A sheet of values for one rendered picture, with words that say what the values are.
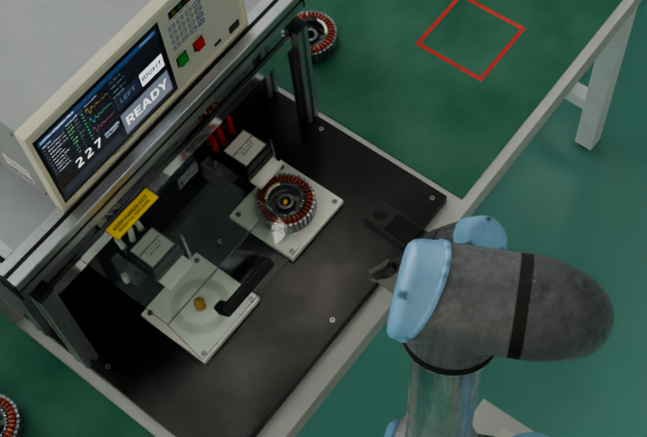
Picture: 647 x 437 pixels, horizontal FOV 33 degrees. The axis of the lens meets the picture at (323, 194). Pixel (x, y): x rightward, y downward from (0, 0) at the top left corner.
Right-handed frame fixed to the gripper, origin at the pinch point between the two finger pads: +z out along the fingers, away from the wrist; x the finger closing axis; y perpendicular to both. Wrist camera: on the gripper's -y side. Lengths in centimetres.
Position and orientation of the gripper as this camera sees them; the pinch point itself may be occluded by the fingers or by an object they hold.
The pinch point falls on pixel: (381, 257)
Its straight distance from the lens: 190.2
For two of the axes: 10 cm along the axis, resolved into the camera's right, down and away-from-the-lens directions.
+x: 6.1, -7.1, 3.5
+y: 7.1, 6.9, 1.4
